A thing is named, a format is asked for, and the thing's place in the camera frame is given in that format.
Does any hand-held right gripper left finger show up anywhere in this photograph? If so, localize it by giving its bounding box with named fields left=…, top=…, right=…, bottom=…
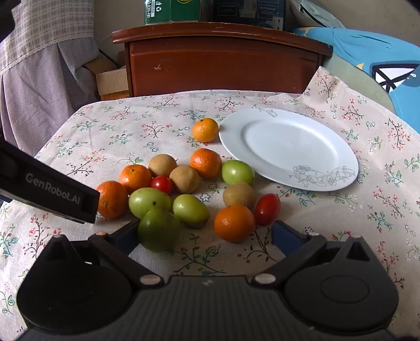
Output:
left=39, top=219, right=165, bottom=289

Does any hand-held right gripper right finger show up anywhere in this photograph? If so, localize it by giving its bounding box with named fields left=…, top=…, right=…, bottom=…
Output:
left=251, top=220, right=378, bottom=286

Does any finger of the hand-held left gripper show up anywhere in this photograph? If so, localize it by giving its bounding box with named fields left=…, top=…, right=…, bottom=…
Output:
left=79, top=187, right=101, bottom=224

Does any orange mandarin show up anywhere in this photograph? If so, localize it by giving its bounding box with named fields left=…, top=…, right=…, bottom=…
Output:
left=189, top=148, right=223, bottom=179
left=214, top=205, right=256, bottom=243
left=118, top=164, right=153, bottom=195
left=96, top=180, right=128, bottom=220
left=192, top=117, right=219, bottom=143

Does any red cherry tomato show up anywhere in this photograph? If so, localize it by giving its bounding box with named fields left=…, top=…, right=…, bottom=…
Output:
left=254, top=193, right=281, bottom=226
left=151, top=175, right=174, bottom=195

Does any brown longan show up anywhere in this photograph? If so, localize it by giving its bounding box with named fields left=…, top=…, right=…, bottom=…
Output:
left=148, top=154, right=178, bottom=178
left=169, top=165, right=200, bottom=194
left=223, top=182, right=256, bottom=210

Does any white plate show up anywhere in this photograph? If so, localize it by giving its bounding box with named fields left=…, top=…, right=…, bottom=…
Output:
left=218, top=108, right=360, bottom=192

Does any floral tablecloth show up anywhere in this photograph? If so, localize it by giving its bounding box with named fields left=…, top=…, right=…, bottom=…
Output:
left=0, top=66, right=420, bottom=341

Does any checked grey cloth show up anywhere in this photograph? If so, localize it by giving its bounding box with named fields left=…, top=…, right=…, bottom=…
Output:
left=0, top=0, right=101, bottom=158

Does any open cardboard box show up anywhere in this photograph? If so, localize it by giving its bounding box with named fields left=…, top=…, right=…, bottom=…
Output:
left=83, top=51, right=130, bottom=100

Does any grey-green cushion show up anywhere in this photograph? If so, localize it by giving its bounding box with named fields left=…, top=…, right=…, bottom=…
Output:
left=323, top=52, right=397, bottom=115

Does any brown wooden cabinet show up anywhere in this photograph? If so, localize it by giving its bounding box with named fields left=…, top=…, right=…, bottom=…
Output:
left=112, top=22, right=333, bottom=97

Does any blue printed blanket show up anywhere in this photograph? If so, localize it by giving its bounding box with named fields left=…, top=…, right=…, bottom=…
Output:
left=292, top=27, right=420, bottom=133

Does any green carton box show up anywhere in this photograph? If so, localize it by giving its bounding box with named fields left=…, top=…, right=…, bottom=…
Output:
left=144, top=0, right=201, bottom=25

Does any grey zippered pillow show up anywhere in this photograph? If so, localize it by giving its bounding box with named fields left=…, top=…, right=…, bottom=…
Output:
left=289, top=0, right=345, bottom=30

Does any dark blue carton box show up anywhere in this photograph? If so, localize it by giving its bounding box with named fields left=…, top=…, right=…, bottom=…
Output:
left=213, top=0, right=285, bottom=31

